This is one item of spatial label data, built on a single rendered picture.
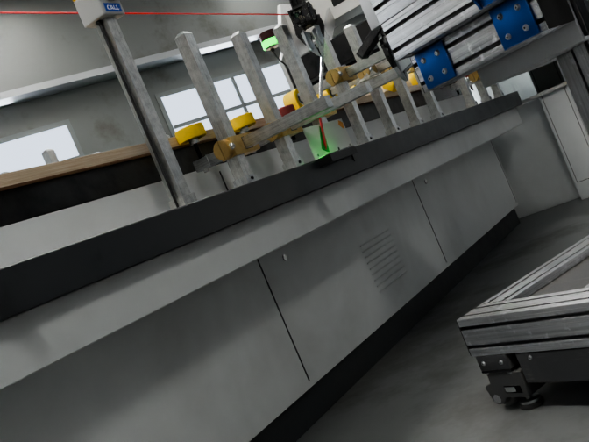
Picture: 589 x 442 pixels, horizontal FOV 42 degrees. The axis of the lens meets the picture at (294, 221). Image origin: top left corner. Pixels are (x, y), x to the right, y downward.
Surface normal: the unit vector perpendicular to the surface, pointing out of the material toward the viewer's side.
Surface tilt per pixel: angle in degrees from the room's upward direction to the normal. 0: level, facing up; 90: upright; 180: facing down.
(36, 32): 90
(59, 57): 90
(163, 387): 90
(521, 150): 90
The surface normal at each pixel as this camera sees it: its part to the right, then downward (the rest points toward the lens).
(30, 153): 0.52, -0.21
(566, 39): -0.76, 0.33
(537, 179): -0.48, 0.22
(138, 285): 0.78, -0.32
